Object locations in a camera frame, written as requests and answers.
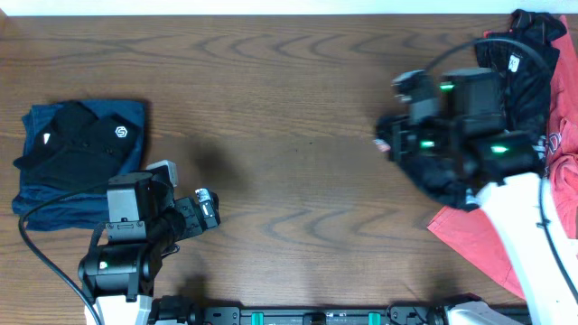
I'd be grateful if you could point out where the black patterned jersey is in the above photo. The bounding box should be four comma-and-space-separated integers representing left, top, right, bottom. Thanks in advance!
374, 8, 568, 212

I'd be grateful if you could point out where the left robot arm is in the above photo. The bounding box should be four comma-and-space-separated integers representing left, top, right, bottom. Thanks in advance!
78, 169, 220, 325

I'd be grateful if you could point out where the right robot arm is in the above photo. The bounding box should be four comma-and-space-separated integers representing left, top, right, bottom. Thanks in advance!
379, 68, 577, 324

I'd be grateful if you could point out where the red t-shirt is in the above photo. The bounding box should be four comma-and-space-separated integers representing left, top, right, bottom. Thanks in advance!
428, 15, 577, 298

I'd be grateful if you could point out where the folded black polo shirt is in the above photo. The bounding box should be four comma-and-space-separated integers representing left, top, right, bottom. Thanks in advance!
14, 102, 142, 191

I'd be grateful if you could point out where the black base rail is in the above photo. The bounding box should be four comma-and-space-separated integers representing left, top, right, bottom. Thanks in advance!
147, 296, 446, 325

